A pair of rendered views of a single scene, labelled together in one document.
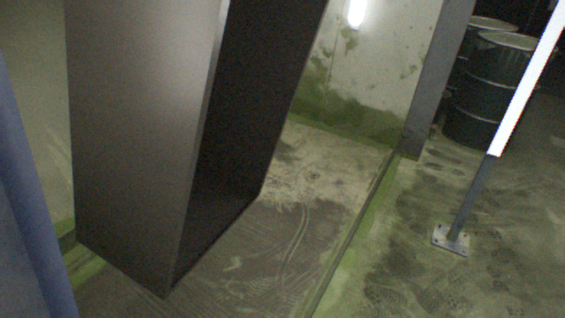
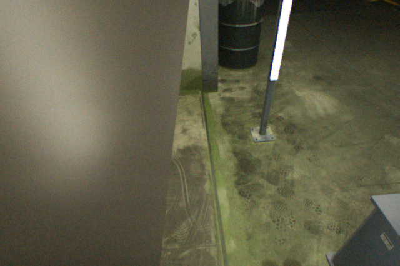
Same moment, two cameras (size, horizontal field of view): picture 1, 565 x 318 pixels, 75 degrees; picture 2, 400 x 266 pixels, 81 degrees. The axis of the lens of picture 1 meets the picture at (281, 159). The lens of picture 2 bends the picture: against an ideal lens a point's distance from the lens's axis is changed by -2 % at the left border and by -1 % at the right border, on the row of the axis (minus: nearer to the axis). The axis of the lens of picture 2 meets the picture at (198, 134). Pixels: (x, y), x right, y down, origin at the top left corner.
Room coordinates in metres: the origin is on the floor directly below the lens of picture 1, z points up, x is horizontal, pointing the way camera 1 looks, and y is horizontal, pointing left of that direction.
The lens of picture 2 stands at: (0.41, 0.18, 1.55)
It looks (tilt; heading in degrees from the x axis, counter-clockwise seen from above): 42 degrees down; 336
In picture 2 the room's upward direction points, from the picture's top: 4 degrees counter-clockwise
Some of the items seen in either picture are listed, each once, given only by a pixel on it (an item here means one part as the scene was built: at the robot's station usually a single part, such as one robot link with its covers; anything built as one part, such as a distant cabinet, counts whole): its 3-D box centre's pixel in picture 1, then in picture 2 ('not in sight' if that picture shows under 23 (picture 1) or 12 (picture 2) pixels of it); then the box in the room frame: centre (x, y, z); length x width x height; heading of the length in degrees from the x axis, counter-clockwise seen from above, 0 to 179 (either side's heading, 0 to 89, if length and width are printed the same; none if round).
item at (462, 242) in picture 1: (450, 239); (262, 133); (1.65, -1.03, 0.01); 0.20 x 0.20 x 0.01; 67
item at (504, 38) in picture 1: (516, 42); not in sight; (3.04, -1.69, 0.86); 0.54 x 0.54 x 0.01
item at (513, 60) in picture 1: (493, 93); (239, 30); (3.04, -1.69, 0.44); 0.59 x 0.58 x 0.89; 171
